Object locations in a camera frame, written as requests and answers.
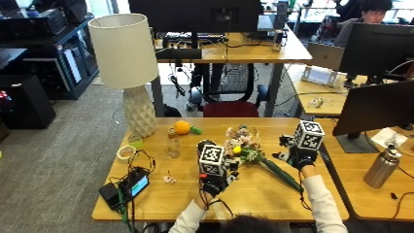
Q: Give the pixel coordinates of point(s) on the person's right hand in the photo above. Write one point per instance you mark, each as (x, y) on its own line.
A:
(301, 158)

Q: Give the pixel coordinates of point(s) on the person's left hand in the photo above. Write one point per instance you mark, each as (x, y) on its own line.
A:
(216, 186)

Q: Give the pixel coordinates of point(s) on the artificial flower bouquet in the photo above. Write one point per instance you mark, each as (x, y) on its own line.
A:
(248, 147)

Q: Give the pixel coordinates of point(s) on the white marker cube on left glove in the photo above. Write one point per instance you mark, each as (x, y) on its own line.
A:
(212, 159)

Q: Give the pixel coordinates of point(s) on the white marker cube on glove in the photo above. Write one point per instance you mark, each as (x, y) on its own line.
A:
(212, 159)
(309, 134)

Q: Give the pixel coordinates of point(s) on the white marker cube on right glove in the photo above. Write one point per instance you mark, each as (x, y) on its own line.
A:
(309, 134)

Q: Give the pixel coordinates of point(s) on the small pale flower head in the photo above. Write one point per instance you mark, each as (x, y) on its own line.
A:
(169, 179)

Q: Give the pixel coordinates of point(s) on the clear glass bottle vase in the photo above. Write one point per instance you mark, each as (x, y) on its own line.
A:
(173, 145)

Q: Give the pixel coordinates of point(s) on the orange artificial flower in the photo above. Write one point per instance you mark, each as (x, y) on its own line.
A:
(182, 127)

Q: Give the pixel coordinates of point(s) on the the person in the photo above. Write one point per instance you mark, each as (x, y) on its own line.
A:
(248, 225)

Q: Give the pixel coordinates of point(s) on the red office chair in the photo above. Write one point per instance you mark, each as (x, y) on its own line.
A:
(230, 108)

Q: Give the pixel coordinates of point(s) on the black device with lit screen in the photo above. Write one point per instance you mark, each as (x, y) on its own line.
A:
(139, 184)

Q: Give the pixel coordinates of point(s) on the stainless steel water bottle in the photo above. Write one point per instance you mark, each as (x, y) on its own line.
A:
(381, 168)

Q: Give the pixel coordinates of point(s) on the small green glass cup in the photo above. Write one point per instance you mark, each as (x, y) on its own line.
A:
(135, 141)

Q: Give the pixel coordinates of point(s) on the white paper sheet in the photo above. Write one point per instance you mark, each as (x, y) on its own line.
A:
(387, 137)

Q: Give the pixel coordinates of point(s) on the white box device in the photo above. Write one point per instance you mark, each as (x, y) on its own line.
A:
(320, 76)

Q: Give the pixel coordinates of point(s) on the black computer monitor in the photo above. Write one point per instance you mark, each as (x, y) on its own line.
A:
(376, 108)
(377, 48)
(193, 14)

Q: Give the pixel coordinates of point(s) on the roll of tape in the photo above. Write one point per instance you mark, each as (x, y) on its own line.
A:
(125, 153)

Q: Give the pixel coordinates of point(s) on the black power box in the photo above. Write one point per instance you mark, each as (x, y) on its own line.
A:
(109, 195)

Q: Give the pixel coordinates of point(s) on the silver laptop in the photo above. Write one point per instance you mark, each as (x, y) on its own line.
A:
(326, 55)

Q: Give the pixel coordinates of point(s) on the wooden desk with grey legs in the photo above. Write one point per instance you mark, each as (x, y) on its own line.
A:
(258, 51)

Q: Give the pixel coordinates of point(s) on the white table lamp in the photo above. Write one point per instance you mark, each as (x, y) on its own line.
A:
(125, 55)

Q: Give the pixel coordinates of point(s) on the black cabinet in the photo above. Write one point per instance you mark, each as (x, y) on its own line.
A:
(25, 102)

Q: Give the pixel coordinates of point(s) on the black shelf unit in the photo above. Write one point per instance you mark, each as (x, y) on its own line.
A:
(56, 55)

